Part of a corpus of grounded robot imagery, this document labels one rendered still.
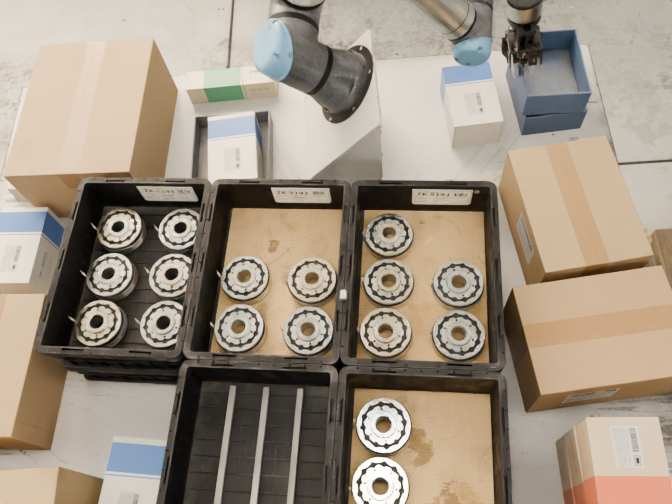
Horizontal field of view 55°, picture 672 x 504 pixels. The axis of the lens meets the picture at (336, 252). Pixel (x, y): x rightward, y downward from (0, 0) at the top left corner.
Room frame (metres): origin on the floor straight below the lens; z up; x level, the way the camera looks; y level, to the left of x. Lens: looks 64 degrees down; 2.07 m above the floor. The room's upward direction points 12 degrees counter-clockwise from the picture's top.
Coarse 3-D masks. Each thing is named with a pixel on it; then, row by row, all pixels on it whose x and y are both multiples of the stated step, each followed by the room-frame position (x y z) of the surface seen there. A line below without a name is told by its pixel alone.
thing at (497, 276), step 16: (352, 192) 0.69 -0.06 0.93; (496, 192) 0.63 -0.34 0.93; (352, 208) 0.66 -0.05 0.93; (496, 208) 0.59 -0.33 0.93; (352, 224) 0.63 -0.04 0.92; (496, 224) 0.56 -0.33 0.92; (352, 240) 0.58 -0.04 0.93; (496, 240) 0.52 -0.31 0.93; (352, 256) 0.55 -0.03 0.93; (496, 256) 0.49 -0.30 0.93; (352, 272) 0.52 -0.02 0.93; (496, 272) 0.46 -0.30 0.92; (496, 288) 0.42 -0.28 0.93; (496, 304) 0.39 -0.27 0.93; (496, 320) 0.36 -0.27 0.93; (496, 336) 0.33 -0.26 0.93; (416, 368) 0.30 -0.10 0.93; (432, 368) 0.30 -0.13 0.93; (448, 368) 0.29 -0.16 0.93; (464, 368) 0.29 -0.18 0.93; (480, 368) 0.28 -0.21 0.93; (496, 368) 0.27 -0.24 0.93
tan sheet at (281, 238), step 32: (256, 224) 0.72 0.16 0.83; (288, 224) 0.71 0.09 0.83; (320, 224) 0.69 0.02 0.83; (256, 256) 0.64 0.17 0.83; (288, 256) 0.63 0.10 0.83; (320, 256) 0.61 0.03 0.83; (288, 288) 0.55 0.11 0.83; (224, 352) 0.44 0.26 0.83; (256, 352) 0.43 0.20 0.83; (288, 352) 0.41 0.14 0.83
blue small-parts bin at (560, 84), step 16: (544, 32) 1.08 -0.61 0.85; (560, 32) 1.08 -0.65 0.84; (576, 32) 1.06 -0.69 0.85; (544, 48) 1.08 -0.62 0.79; (560, 48) 1.08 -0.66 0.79; (576, 48) 1.03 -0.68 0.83; (544, 64) 1.04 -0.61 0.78; (560, 64) 1.03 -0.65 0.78; (576, 64) 1.00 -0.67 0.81; (528, 80) 1.00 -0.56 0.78; (544, 80) 0.99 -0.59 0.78; (560, 80) 0.98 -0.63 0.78; (576, 80) 0.97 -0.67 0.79; (528, 96) 0.90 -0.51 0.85; (544, 96) 0.90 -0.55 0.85; (560, 96) 0.89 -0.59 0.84; (576, 96) 0.88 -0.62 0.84; (528, 112) 0.90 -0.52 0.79; (544, 112) 0.89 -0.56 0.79; (560, 112) 0.89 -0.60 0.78
